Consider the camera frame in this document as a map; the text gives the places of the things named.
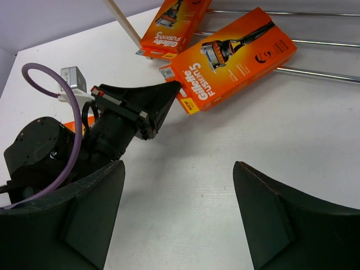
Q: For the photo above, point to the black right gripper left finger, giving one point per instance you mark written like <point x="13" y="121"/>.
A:
<point x="70" y="228"/>

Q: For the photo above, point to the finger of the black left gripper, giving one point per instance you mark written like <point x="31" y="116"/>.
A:
<point x="148" y="105"/>

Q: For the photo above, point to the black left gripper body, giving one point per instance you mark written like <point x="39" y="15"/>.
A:
<point x="47" y="155"/>

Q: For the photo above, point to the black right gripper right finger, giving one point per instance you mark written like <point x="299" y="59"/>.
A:
<point x="289" y="229"/>

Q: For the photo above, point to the cream metal-rod shelf rack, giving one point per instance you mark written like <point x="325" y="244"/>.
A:
<point x="219" y="51"/>

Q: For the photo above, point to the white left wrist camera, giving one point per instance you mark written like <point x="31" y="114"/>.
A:
<point x="77" y="83"/>

